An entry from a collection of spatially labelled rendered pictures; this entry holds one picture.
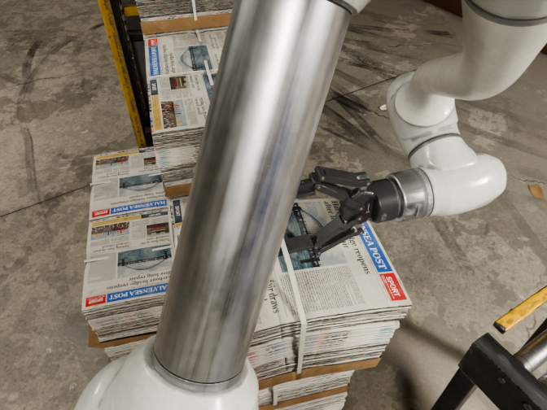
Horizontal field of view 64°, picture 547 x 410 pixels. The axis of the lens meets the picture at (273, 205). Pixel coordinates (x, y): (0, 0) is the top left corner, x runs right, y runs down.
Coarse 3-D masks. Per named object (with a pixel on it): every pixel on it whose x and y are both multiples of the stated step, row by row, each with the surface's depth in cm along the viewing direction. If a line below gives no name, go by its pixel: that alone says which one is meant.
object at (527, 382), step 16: (480, 352) 99; (496, 352) 98; (464, 368) 106; (480, 368) 101; (496, 368) 96; (512, 368) 95; (480, 384) 103; (496, 384) 98; (512, 384) 94; (528, 384) 93; (496, 400) 100; (512, 400) 96; (528, 400) 91; (544, 400) 90
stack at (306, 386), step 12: (168, 204) 127; (180, 204) 126; (180, 216) 123; (348, 372) 102; (288, 384) 99; (300, 384) 101; (312, 384) 102; (324, 384) 104; (336, 384) 105; (264, 396) 100; (276, 396) 101; (288, 396) 103; (300, 396) 106; (336, 396) 112; (288, 408) 110; (300, 408) 112; (312, 408) 113; (324, 408) 116; (336, 408) 119
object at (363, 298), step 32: (320, 224) 89; (320, 256) 82; (352, 256) 83; (384, 256) 84; (320, 288) 77; (352, 288) 78; (384, 288) 79; (352, 320) 77; (384, 320) 79; (320, 352) 81; (352, 352) 84
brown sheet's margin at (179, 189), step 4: (184, 184) 125; (188, 184) 126; (164, 188) 125; (168, 188) 125; (172, 188) 125; (176, 188) 126; (180, 188) 126; (184, 188) 126; (188, 188) 127; (164, 192) 126; (168, 192) 126; (172, 192) 126; (176, 192) 127; (180, 192) 127; (184, 192) 128; (188, 192) 128; (168, 196) 127; (172, 196) 128
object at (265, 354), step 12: (180, 228) 90; (264, 300) 75; (264, 312) 74; (276, 312) 74; (264, 324) 72; (276, 324) 72; (264, 336) 74; (276, 336) 74; (252, 348) 76; (264, 348) 76; (276, 348) 77; (252, 360) 79; (264, 360) 79; (276, 360) 80; (264, 372) 82; (276, 372) 83
